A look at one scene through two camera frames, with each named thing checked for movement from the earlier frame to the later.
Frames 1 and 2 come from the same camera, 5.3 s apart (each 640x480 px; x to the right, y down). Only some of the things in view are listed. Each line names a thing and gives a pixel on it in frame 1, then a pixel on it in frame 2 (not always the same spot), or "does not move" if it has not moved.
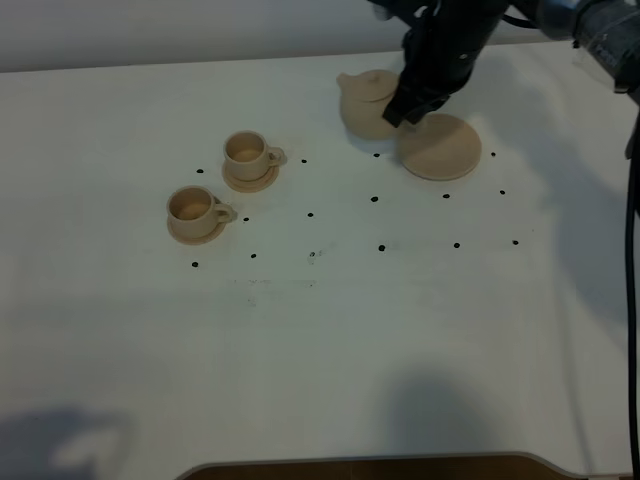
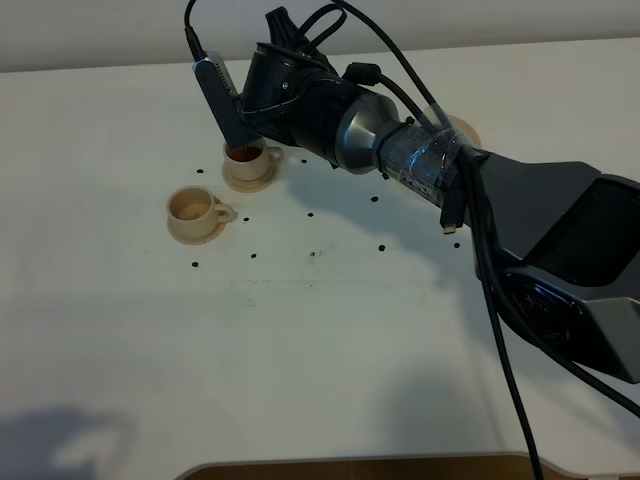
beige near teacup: (193, 212) does not move
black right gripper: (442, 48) -> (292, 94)
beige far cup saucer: (251, 186) does not move
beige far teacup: (247, 155) does not move
